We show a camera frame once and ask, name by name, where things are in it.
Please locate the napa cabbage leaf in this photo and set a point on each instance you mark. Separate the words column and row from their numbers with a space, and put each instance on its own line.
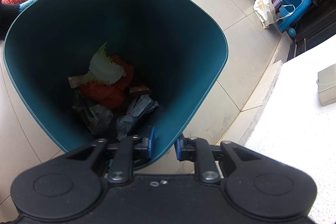
column 103, row 67

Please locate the white shopping bag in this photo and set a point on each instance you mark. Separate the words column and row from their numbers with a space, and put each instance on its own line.
column 265, row 10

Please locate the person's left hand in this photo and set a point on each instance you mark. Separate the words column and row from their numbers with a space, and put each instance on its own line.
column 26, row 5

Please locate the orange foam fruit net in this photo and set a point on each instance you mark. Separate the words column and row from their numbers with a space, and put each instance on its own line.
column 126, row 71

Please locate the grey wall socket cover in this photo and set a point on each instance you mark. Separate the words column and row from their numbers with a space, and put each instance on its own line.
column 327, row 85

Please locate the black sliding door frame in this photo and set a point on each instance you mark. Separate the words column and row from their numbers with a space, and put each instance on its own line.
column 315, row 27

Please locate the teal plastic trash can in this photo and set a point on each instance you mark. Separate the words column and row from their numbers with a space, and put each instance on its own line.
column 170, row 43

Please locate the dark red candy wrapper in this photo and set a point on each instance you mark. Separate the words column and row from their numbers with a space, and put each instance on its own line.
column 139, row 90

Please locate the brown snack wrapper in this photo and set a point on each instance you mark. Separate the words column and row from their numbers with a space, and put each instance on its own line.
column 76, row 81

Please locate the red plastic bag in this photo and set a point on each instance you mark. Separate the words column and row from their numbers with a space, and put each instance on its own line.
column 105, row 94

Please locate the grey plastic bag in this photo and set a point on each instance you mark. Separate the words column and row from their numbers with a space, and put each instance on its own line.
column 136, row 111

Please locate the small blue ball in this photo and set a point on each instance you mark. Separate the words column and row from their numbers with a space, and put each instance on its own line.
column 292, row 32

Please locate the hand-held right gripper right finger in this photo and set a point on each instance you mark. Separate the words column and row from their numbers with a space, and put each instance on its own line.
column 178, row 151

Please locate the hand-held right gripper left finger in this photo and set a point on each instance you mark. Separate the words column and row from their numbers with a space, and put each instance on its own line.
column 150, row 144

